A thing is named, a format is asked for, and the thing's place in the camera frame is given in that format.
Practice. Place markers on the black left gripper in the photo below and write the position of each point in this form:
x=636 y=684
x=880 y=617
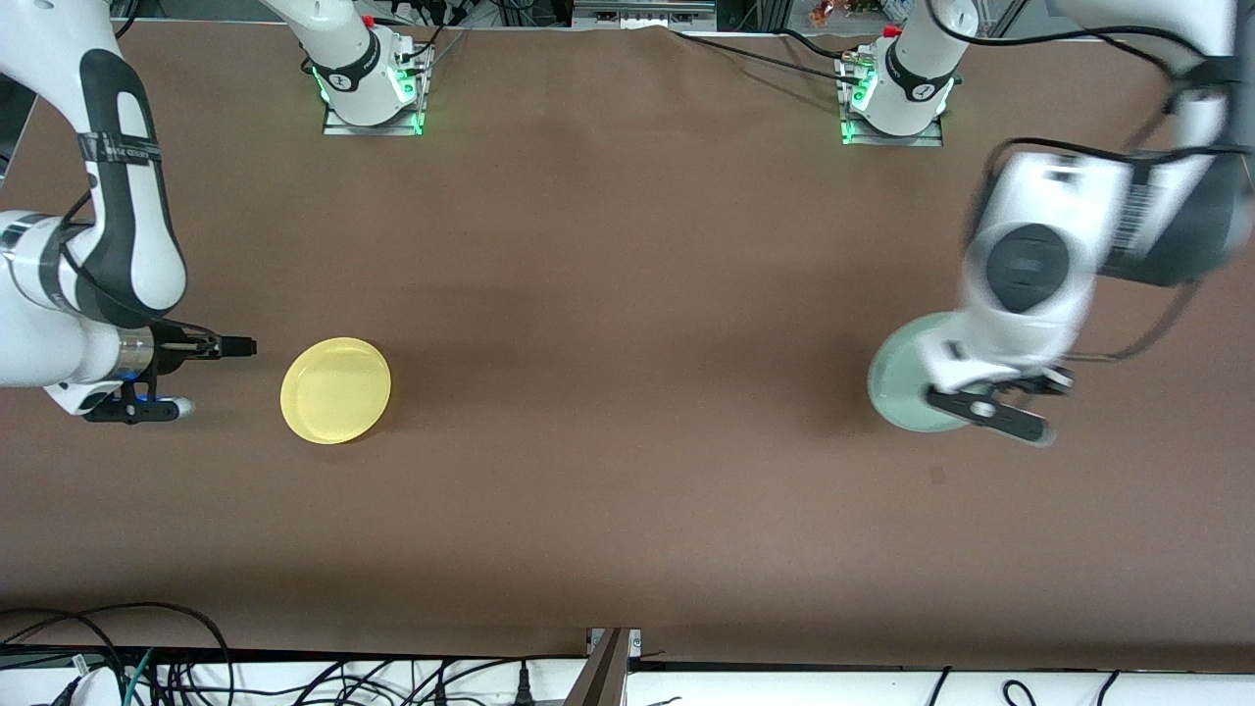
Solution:
x=1045 y=381

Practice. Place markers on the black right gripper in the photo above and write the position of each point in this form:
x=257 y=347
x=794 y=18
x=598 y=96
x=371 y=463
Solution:
x=173 y=349

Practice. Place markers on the yellow round plate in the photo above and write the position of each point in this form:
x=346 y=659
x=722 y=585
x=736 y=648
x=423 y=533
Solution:
x=335 y=392

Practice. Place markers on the light green round plate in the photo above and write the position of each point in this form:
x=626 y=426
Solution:
x=897 y=387

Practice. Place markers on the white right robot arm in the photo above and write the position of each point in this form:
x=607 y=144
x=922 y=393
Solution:
x=29 y=343

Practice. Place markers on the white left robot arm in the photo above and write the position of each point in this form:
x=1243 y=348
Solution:
x=1039 y=196

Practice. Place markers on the white plug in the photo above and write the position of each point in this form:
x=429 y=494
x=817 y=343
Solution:
x=93 y=686

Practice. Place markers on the white shelf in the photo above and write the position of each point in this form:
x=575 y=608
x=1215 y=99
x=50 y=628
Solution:
x=833 y=691

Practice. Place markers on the grey metal device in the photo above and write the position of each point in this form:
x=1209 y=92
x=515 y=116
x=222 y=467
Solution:
x=637 y=15

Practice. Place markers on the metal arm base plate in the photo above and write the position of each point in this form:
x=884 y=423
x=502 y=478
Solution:
x=343 y=126
x=922 y=139

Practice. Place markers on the aluminium frame post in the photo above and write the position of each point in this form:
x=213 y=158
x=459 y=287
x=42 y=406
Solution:
x=603 y=677

